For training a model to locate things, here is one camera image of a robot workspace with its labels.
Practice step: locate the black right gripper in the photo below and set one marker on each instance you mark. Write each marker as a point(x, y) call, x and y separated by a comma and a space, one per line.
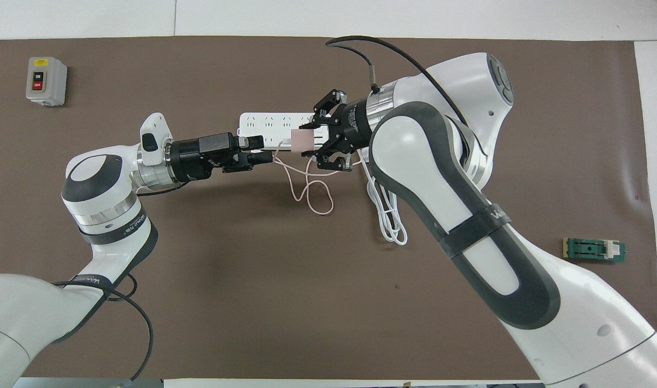
point(352, 124)

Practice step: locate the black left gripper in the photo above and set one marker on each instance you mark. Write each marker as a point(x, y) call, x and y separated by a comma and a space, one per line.
point(199, 156)

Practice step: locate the pink charger plug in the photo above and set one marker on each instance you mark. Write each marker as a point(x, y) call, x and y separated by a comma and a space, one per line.
point(302, 140)

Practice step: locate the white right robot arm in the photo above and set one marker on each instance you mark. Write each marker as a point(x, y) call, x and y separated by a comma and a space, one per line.
point(468, 215)

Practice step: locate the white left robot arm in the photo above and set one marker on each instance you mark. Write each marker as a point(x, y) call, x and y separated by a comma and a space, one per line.
point(99, 205)

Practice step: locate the white power strip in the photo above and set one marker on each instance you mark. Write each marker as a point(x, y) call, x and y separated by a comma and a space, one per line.
point(269, 126)

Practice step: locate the brown paper mat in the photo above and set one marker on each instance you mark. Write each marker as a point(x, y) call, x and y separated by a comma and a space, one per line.
point(306, 296)

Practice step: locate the grey push-button switch box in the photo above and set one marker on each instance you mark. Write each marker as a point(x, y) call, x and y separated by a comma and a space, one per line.
point(45, 81)

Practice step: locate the green knife switch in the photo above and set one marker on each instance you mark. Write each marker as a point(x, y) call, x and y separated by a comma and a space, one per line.
point(592, 249)

